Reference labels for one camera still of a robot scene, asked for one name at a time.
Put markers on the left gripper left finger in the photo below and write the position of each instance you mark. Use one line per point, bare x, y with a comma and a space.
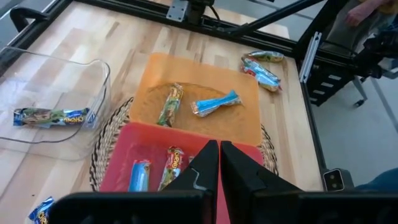
202, 174

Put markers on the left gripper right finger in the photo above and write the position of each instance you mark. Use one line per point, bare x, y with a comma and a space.
239, 174

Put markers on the light blue granola bar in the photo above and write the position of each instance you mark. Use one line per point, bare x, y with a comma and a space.
214, 104
140, 175
262, 71

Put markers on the green Chewy granola bar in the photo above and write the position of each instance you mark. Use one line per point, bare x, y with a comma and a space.
266, 56
170, 104

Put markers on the blue Chewy granola bar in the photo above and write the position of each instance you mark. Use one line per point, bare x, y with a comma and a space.
49, 116
40, 213

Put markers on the orange translucent plastic bin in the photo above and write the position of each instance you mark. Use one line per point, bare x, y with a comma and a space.
217, 130

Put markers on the black equipment stand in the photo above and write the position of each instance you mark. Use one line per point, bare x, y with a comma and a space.
323, 93

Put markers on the silver aluminium bar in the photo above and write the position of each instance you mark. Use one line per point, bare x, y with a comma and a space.
309, 59

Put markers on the grey office chair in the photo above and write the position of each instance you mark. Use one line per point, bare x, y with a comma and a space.
360, 102

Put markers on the person's leg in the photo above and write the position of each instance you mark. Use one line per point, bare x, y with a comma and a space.
382, 180

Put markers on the clear plastic bin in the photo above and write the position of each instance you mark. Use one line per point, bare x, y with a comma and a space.
62, 93

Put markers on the person's hand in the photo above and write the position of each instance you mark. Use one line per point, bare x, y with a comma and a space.
357, 14

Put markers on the small grey camera box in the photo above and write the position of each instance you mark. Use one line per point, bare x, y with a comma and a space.
334, 180

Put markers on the black aluminium table frame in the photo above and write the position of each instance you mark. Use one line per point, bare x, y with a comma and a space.
264, 42

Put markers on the grey metal bracket plate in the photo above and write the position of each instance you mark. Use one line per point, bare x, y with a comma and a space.
177, 11

